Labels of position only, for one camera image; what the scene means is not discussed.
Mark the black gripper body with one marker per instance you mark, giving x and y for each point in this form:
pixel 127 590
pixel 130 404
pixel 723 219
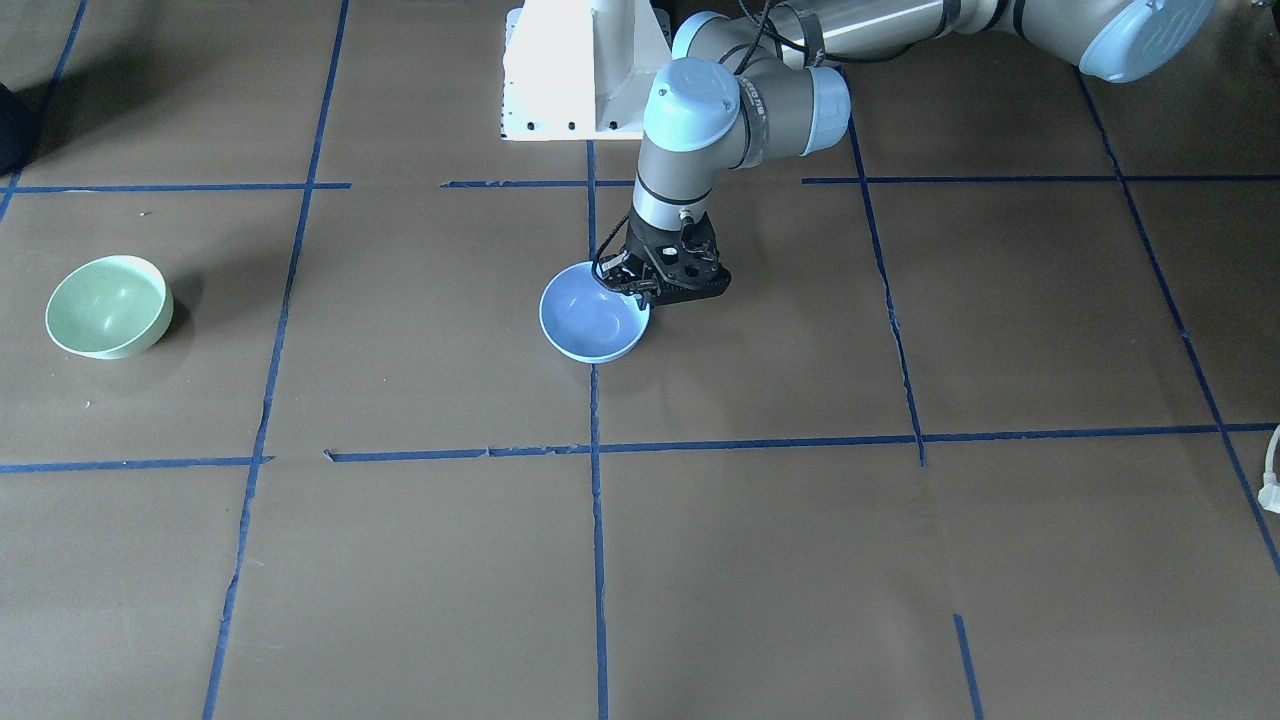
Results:
pixel 638 251

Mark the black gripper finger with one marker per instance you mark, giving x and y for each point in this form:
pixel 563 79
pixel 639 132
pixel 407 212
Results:
pixel 619 273
pixel 648 291

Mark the blue bowl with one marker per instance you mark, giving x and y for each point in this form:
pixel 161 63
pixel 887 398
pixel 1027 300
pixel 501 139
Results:
pixel 586 322

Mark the green bowl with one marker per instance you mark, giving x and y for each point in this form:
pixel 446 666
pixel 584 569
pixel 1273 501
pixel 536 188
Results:
pixel 110 308

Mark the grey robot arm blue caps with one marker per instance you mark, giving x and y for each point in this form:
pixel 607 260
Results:
pixel 767 86

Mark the dark object at edge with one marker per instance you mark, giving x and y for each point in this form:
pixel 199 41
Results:
pixel 19 130

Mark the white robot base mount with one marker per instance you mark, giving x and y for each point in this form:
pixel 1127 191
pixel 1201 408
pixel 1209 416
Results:
pixel 581 70

